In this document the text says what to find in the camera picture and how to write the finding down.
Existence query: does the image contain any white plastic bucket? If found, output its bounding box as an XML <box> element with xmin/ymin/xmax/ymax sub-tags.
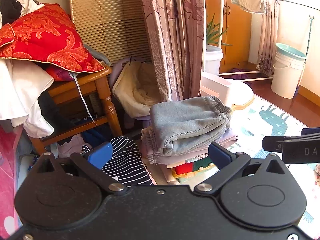
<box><xmin>271</xmin><ymin>51</ymin><xmax>305</xmax><ymax>99</ymax></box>

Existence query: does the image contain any pink curtain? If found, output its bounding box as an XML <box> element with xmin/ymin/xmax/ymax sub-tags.
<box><xmin>141</xmin><ymin>0</ymin><xmax>206</xmax><ymax>101</ymax></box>

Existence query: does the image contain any cream pet bed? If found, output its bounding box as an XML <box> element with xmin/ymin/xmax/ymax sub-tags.
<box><xmin>112</xmin><ymin>61</ymin><xmax>162</xmax><ymax>118</ymax></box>

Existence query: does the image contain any red embroidered cushion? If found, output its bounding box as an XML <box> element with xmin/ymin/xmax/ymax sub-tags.
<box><xmin>1</xmin><ymin>4</ymin><xmax>105</xmax><ymax>73</ymax></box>

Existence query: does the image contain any wooden chair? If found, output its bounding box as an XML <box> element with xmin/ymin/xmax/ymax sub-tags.
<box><xmin>29</xmin><ymin>66</ymin><xmax>123</xmax><ymax>155</ymax></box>

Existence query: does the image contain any potted green plant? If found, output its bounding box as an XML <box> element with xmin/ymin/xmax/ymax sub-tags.
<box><xmin>204</xmin><ymin>14</ymin><xmax>231</xmax><ymax>75</ymax></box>

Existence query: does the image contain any stack of folded clothes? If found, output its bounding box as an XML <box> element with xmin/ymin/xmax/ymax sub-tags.
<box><xmin>139</xmin><ymin>126</ymin><xmax>238</xmax><ymax>184</ymax></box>

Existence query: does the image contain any wooden cabinet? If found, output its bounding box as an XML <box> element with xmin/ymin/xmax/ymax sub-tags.
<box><xmin>205</xmin><ymin>0</ymin><xmax>251</xmax><ymax>73</ymax></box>

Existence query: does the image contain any white cloth pile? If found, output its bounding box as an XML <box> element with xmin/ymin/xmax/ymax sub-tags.
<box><xmin>1</xmin><ymin>59</ymin><xmax>54</xmax><ymax>139</ymax></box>

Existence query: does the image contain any white orange storage box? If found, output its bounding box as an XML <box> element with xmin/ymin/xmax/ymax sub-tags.
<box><xmin>200</xmin><ymin>72</ymin><xmax>254</xmax><ymax>111</ymax></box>

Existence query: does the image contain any giraffe print play mat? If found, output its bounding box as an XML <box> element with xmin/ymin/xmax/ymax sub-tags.
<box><xmin>229</xmin><ymin>95</ymin><xmax>319</xmax><ymax>239</ymax></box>

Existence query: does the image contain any teal basin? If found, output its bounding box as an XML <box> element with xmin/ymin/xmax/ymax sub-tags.
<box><xmin>276</xmin><ymin>43</ymin><xmax>306</xmax><ymax>60</ymax></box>

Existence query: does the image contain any striped black white garment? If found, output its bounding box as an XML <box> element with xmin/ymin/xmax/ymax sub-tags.
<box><xmin>81</xmin><ymin>136</ymin><xmax>153</xmax><ymax>187</ymax></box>

